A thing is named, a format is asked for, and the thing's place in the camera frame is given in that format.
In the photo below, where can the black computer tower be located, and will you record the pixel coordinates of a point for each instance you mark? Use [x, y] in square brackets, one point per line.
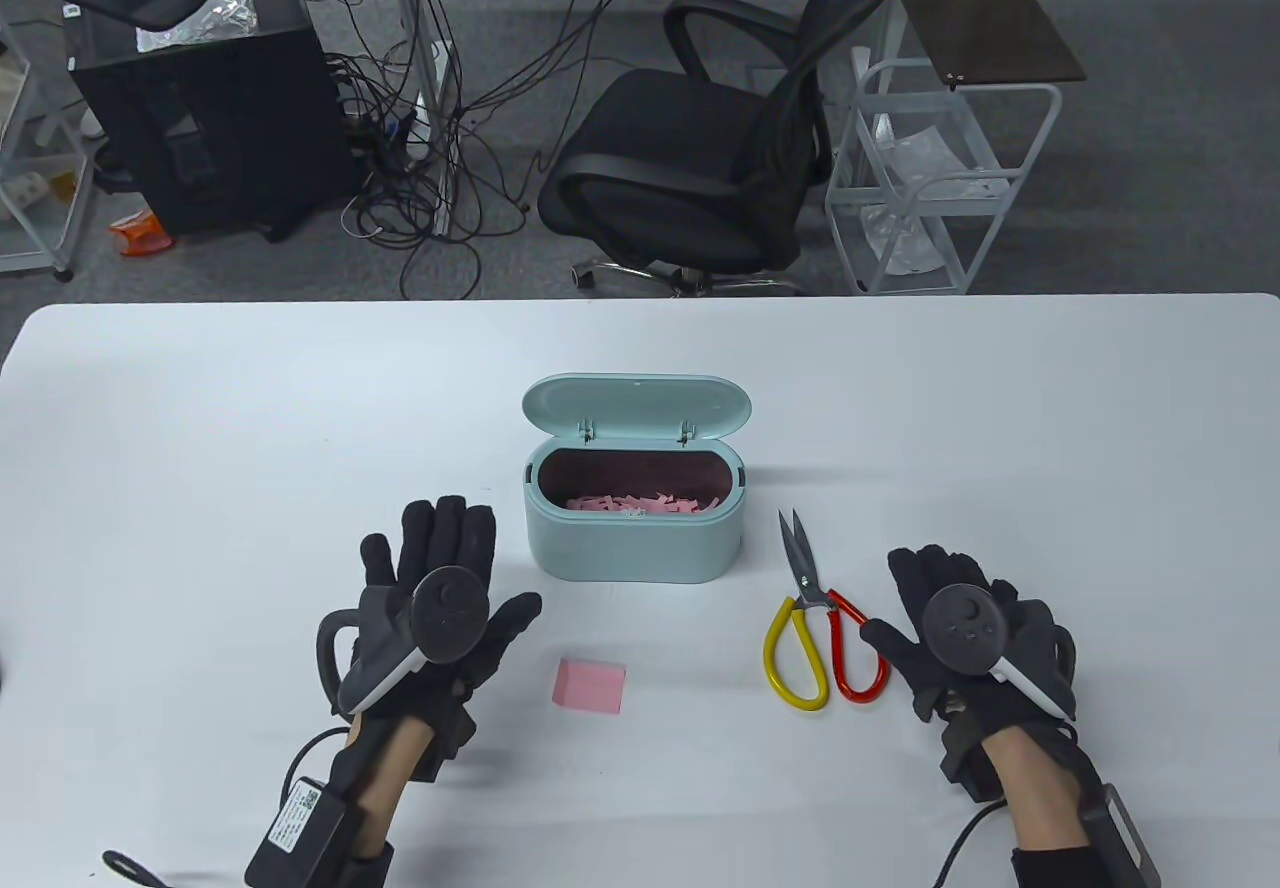
[230, 128]

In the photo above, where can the person's right hand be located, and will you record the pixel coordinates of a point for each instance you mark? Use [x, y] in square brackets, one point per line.
[915, 648]

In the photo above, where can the pile of pink paper pieces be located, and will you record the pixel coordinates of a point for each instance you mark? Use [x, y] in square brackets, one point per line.
[640, 505]

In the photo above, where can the mint green lidded box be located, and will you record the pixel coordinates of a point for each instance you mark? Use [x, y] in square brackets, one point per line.
[630, 553]

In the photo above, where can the crumpled silver foil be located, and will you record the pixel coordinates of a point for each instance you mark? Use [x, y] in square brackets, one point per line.
[210, 18]

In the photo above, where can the white shelf cart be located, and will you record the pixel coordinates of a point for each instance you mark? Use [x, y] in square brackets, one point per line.
[30, 228]

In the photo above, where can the dark brown board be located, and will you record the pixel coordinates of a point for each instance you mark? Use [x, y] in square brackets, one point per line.
[990, 23]

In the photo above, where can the person's right forearm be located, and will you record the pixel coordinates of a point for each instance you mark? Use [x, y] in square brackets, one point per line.
[1040, 788]

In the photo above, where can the person's left hand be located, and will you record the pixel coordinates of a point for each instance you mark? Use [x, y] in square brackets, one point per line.
[450, 538]

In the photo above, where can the orange packet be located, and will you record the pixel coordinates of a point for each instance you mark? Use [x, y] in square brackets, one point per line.
[140, 236]

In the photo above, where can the black office chair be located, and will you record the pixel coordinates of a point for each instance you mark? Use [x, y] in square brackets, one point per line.
[680, 148]

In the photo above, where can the clear plastic bag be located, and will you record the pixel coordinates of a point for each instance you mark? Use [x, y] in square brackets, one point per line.
[905, 238]
[940, 158]

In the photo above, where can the grey and white controller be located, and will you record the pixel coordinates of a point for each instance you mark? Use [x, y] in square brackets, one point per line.
[965, 623]
[450, 613]

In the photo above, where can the pink waste paper sheet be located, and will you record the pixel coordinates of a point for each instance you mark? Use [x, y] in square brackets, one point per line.
[590, 686]

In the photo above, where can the black sensor module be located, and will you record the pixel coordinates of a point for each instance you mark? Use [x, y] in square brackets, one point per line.
[1130, 838]
[300, 828]

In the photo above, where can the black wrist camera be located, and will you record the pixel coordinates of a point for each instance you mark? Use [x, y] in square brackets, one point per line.
[965, 758]
[455, 743]

